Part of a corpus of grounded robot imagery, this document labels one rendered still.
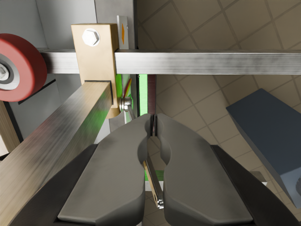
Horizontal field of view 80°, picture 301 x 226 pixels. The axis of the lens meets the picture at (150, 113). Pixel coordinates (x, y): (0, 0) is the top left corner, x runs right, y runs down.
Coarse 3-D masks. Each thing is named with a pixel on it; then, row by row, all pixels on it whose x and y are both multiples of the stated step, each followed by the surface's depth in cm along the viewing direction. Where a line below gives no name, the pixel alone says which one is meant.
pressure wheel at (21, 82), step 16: (0, 48) 20; (16, 48) 20; (32, 48) 23; (0, 64) 21; (16, 64) 21; (32, 64) 22; (0, 80) 22; (16, 80) 22; (32, 80) 22; (0, 96) 23; (16, 96) 23
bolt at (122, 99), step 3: (129, 81) 39; (129, 84) 38; (129, 87) 38; (126, 90) 34; (126, 93) 33; (123, 96) 32; (120, 99) 29; (123, 99) 29; (120, 102) 29; (123, 102) 29; (132, 102) 30; (120, 105) 29; (123, 105) 29; (132, 105) 30; (120, 108) 29; (123, 108) 29; (132, 108) 30; (120, 111) 30
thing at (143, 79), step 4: (140, 76) 42; (144, 76) 42; (140, 80) 43; (144, 80) 43; (140, 84) 43; (144, 84) 43; (140, 88) 44; (144, 88) 44; (140, 92) 44; (144, 92) 44; (140, 96) 45; (144, 96) 45; (140, 100) 45; (144, 100) 45; (140, 104) 46; (144, 104) 46; (140, 108) 46; (144, 108) 46; (140, 112) 47; (144, 112) 47
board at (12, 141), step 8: (0, 104) 27; (0, 112) 27; (0, 120) 27; (8, 120) 28; (0, 128) 27; (8, 128) 28; (0, 136) 27; (8, 136) 28; (16, 136) 30; (0, 144) 27; (8, 144) 28; (16, 144) 30; (0, 152) 28; (8, 152) 28
